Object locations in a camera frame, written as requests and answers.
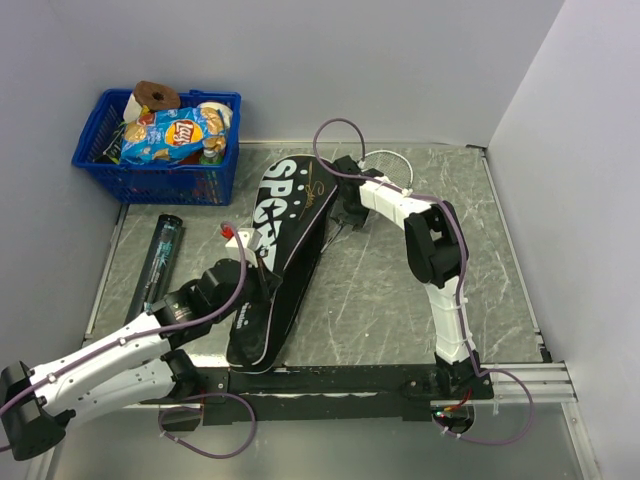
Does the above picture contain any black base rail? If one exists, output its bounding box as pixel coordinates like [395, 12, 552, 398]
[137, 364, 496, 426]

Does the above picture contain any blue Lays chip bag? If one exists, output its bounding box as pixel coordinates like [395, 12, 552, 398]
[120, 102, 233, 165]

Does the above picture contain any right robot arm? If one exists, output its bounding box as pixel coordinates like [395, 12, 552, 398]
[321, 157, 479, 398]

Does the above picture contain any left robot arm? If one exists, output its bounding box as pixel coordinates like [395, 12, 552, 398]
[1, 260, 281, 461]

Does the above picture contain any aluminium frame rail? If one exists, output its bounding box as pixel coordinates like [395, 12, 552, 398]
[491, 363, 577, 403]

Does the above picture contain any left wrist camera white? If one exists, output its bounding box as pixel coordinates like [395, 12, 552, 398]
[225, 228, 261, 267]

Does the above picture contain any black shuttlecock tube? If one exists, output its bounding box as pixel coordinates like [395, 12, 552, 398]
[125, 214, 185, 324]

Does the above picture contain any black racket cover bag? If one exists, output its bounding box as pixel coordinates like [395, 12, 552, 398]
[226, 155, 338, 373]

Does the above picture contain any badminton racket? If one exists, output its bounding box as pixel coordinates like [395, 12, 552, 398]
[319, 148, 416, 256]

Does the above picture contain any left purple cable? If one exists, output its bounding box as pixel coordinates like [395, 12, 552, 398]
[0, 222, 249, 416]

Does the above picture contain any blue plastic basket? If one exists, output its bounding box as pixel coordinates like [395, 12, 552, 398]
[71, 88, 241, 206]

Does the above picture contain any brown chocolate donut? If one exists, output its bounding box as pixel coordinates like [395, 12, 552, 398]
[133, 81, 181, 111]

